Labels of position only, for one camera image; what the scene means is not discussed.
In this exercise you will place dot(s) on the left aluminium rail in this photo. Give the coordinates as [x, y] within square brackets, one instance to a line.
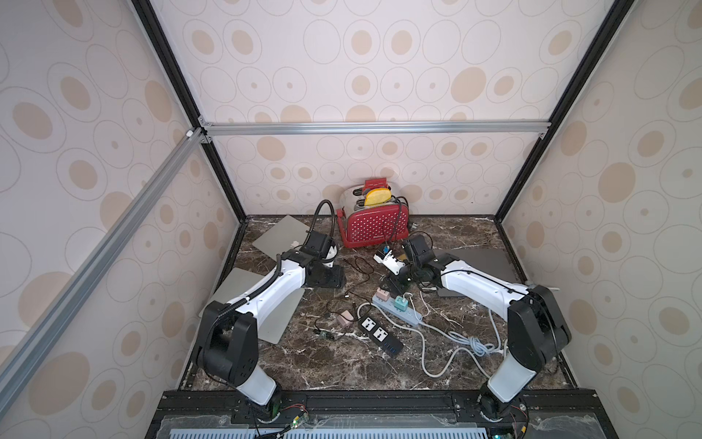
[37, 345]

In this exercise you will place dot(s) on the aluminium rail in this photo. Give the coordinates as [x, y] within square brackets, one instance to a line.
[37, 345]
[376, 128]

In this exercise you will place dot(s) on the red toy bread slice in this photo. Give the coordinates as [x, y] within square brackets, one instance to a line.
[373, 184]

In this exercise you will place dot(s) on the green charger on white strip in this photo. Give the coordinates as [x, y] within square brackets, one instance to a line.
[401, 303]

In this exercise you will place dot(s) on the red toaster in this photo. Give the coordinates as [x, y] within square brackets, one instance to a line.
[364, 227]

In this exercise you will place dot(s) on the black power strip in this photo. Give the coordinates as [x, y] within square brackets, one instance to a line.
[384, 339]

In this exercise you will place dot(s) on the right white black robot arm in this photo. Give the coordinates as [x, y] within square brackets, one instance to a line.
[536, 328]

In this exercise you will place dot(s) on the silver laptop front left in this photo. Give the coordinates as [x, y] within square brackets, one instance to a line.
[272, 325]

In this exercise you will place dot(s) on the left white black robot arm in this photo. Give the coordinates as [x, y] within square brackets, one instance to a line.
[227, 345]

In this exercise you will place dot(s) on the silver laptop back left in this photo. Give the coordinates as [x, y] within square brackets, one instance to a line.
[286, 234]

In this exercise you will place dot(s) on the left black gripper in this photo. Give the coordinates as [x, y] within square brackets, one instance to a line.
[338, 278]

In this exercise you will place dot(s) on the silver laptop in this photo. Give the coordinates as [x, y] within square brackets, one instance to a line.
[272, 325]
[286, 234]

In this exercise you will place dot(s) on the back aluminium rail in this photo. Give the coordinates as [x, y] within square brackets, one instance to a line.
[376, 128]

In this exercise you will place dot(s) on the white power strip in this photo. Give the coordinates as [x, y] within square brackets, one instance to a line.
[411, 317]

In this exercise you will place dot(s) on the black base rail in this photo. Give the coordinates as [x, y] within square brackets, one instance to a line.
[381, 414]

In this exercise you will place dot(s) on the dark grey laptop right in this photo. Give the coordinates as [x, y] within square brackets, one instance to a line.
[491, 261]

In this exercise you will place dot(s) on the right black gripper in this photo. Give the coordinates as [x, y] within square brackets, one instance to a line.
[398, 276]

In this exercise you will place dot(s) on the yellow toy bread slice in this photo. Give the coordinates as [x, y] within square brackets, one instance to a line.
[377, 196]

